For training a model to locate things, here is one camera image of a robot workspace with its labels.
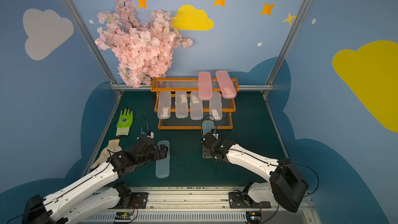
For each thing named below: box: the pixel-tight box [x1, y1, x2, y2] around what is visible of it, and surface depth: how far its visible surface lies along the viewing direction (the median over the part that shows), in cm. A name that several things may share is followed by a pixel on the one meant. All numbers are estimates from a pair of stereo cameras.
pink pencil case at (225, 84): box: [215, 70, 237, 100], surface depth 87 cm
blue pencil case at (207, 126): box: [202, 120, 215, 136], surface depth 95 cm
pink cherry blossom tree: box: [94, 0, 193, 88], surface depth 72 cm
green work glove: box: [116, 107, 134, 137], surface depth 105 cm
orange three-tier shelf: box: [150, 77, 240, 131], surface depth 93 cm
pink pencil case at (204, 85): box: [197, 71, 213, 101], surface depth 86 cm
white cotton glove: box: [90, 139, 123, 170], surface depth 92 cm
